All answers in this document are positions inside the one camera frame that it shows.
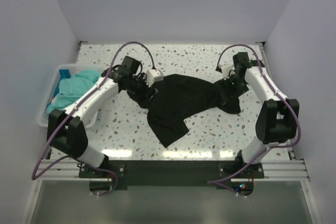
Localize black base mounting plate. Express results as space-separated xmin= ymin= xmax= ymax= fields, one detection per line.
xmin=77 ymin=160 xmax=265 ymax=195

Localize aluminium frame rail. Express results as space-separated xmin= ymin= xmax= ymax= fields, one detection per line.
xmin=34 ymin=155 xmax=85 ymax=182

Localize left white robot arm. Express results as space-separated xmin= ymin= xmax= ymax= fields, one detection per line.
xmin=47 ymin=56 xmax=163 ymax=178

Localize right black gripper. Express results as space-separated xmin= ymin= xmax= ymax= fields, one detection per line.
xmin=214 ymin=74 xmax=249 ymax=106

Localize blue t shirt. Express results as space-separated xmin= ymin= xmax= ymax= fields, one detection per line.
xmin=59 ymin=69 xmax=71 ymax=80

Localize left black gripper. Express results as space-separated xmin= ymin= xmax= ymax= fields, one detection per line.
xmin=124 ymin=73 xmax=158 ymax=109

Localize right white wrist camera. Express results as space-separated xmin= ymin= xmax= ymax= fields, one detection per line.
xmin=220 ymin=64 xmax=234 ymax=80

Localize teal t shirt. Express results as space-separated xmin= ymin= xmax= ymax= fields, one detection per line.
xmin=47 ymin=69 xmax=101 ymax=114

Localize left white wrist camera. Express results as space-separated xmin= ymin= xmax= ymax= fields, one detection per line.
xmin=145 ymin=69 xmax=164 ymax=87

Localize black t shirt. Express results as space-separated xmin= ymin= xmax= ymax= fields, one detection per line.
xmin=128 ymin=74 xmax=241 ymax=147

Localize white plastic laundry basket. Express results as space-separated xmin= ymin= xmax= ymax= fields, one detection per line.
xmin=37 ymin=63 xmax=106 ymax=127

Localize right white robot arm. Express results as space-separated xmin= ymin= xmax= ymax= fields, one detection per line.
xmin=215 ymin=52 xmax=299 ymax=178

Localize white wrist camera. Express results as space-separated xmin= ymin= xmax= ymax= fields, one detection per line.
xmin=220 ymin=64 xmax=234 ymax=80
xmin=145 ymin=69 xmax=164 ymax=87

